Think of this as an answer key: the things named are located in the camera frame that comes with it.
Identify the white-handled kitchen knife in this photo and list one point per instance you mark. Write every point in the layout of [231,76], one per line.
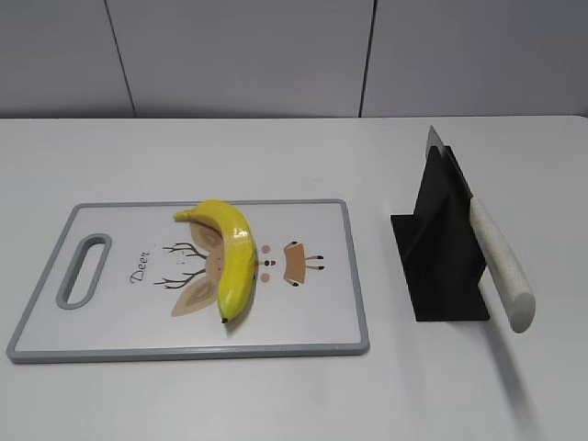
[507,274]

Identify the yellow plastic banana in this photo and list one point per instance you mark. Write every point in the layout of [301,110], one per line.
[237,278]

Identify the black knife stand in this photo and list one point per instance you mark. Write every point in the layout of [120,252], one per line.
[440,255]

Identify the white grey-rimmed cutting board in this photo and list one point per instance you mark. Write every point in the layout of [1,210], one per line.
[128,282]

